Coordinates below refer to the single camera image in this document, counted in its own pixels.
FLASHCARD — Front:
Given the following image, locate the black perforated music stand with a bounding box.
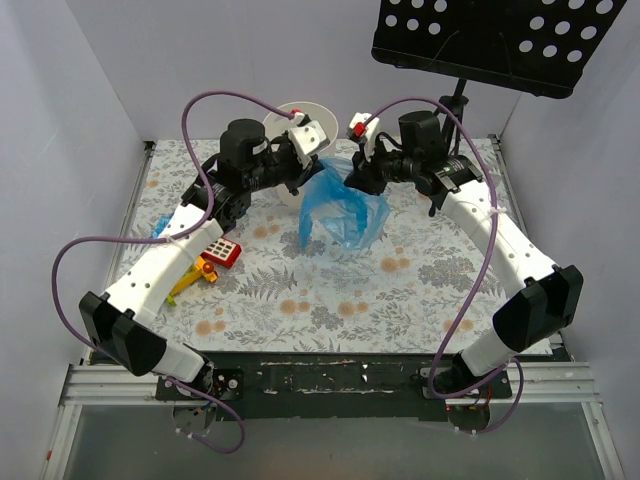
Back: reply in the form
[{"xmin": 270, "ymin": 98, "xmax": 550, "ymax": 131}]
[{"xmin": 371, "ymin": 1, "xmax": 624, "ymax": 154}]

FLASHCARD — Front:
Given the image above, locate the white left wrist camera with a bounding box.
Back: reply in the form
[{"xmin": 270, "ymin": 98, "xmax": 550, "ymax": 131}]
[{"xmin": 286, "ymin": 110, "xmax": 330, "ymax": 168}]

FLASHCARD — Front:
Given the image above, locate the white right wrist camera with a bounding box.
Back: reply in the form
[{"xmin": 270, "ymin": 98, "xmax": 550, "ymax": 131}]
[{"xmin": 347, "ymin": 112, "xmax": 380, "ymax": 162}]

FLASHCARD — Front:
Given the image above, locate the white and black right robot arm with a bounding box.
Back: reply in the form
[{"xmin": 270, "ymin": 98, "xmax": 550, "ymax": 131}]
[{"xmin": 345, "ymin": 111, "xmax": 583, "ymax": 398}]

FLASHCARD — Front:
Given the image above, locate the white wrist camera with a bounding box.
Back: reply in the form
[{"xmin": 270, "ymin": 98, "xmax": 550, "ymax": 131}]
[
  {"xmin": 347, "ymin": 112, "xmax": 380, "ymax": 162},
  {"xmin": 286, "ymin": 110, "xmax": 330, "ymax": 168}
]

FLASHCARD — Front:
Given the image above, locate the aluminium rail frame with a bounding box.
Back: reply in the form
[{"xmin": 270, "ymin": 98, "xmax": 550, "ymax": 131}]
[{"xmin": 39, "ymin": 139, "xmax": 626, "ymax": 480}]

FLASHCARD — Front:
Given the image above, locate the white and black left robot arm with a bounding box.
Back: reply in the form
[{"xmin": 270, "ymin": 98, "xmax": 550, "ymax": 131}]
[{"xmin": 79, "ymin": 112, "xmax": 330, "ymax": 400}]

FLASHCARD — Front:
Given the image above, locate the blue bag piece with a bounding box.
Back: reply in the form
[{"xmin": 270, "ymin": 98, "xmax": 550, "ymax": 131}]
[{"xmin": 151, "ymin": 215, "xmax": 171, "ymax": 239}]

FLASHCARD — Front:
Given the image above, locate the red toy phone block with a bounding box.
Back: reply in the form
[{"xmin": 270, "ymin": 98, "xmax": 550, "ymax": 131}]
[{"xmin": 201, "ymin": 237, "xmax": 242, "ymax": 269}]

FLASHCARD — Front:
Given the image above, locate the black scratched base plate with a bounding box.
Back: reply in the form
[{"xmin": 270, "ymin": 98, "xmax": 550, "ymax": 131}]
[{"xmin": 154, "ymin": 349, "xmax": 514, "ymax": 421}]

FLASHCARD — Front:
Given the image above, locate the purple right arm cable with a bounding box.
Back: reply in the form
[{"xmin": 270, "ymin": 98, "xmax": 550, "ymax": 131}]
[{"xmin": 367, "ymin": 97, "xmax": 526, "ymax": 434}]

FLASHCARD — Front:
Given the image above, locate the white cylindrical trash bin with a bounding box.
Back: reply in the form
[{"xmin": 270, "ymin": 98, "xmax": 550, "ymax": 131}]
[{"xmin": 261, "ymin": 101, "xmax": 339, "ymax": 207}]

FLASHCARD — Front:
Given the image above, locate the colourful toy block pile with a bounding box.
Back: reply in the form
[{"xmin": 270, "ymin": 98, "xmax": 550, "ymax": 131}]
[{"xmin": 166, "ymin": 256, "xmax": 218, "ymax": 306}]

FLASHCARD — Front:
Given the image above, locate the blue plastic trash bag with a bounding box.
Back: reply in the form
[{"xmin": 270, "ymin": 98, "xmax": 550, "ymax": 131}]
[{"xmin": 298, "ymin": 157, "xmax": 390, "ymax": 250}]

